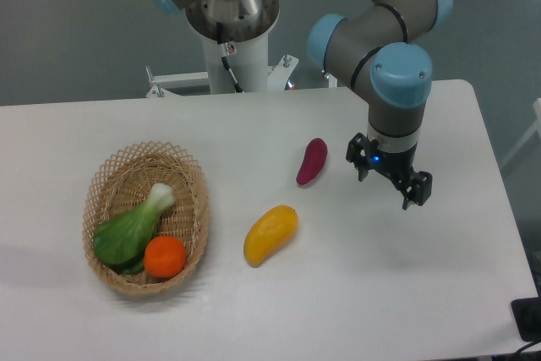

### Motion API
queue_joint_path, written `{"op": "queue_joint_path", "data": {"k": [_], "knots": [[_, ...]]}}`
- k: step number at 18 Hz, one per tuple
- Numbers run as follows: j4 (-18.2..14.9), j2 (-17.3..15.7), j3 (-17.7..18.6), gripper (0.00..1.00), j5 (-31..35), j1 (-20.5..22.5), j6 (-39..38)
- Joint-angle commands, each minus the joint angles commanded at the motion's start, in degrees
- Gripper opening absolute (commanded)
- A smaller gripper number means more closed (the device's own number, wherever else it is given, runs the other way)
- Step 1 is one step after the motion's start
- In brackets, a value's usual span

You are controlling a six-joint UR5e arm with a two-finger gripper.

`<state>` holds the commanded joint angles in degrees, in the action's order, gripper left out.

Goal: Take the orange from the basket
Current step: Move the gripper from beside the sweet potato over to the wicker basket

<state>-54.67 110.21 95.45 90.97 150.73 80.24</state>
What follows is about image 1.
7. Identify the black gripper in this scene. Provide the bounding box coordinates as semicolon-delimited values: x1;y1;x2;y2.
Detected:
346;133;433;210

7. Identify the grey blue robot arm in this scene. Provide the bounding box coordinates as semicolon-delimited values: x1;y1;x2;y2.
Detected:
153;0;453;207

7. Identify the woven wicker basket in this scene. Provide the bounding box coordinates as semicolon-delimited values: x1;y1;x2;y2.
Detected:
82;141;210;296

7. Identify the purple sweet potato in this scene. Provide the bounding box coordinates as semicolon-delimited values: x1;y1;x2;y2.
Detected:
296;138;328;186

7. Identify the yellow mango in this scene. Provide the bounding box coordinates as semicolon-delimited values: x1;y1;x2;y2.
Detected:
243;205;298;267

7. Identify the white furniture leg right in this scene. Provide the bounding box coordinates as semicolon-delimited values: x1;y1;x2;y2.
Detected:
500;98;540;171

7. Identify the black device at table edge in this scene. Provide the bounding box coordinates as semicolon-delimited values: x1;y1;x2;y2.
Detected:
511;297;540;342

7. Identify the orange fruit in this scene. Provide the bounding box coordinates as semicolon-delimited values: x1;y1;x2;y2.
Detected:
144;235;187;279

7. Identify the green bok choy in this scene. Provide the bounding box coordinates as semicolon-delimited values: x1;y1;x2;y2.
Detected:
93;183;176;275

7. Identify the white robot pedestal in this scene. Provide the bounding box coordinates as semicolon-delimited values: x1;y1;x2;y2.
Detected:
146;0;298;97

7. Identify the black cable on pedestal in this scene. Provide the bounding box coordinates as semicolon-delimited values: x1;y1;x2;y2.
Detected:
216;21;245;94

